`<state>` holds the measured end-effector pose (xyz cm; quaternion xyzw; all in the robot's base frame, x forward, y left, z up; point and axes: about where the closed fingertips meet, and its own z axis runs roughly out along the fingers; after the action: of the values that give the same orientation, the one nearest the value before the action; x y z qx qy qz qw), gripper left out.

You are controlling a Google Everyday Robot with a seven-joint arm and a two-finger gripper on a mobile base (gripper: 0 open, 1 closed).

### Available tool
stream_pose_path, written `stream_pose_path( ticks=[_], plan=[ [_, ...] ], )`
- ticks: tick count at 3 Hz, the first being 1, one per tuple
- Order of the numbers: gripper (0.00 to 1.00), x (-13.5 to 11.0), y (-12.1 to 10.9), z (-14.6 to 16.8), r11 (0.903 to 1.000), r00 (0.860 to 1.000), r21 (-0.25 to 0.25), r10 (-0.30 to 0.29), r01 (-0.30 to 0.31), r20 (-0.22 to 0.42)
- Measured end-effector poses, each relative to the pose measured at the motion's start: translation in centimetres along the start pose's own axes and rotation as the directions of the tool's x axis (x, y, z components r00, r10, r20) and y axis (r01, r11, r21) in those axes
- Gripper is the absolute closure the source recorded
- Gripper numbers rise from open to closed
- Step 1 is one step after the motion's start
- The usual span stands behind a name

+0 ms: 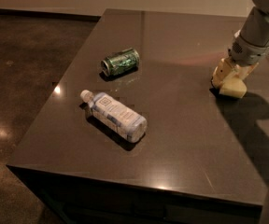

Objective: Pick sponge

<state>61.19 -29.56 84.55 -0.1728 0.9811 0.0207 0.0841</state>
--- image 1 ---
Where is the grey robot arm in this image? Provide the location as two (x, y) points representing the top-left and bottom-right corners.
(211, 0), (269, 90)

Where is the pale yellow sponge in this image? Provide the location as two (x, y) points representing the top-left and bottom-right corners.
(219, 77), (247, 99)

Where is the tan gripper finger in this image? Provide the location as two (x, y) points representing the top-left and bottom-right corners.
(211, 58), (238, 89)
(234, 63), (258, 80)

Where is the green aluminium drink can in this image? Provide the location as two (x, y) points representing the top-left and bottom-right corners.
(101, 48), (140, 77)

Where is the clear plastic water bottle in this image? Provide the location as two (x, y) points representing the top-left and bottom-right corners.
(80, 90), (148, 143)

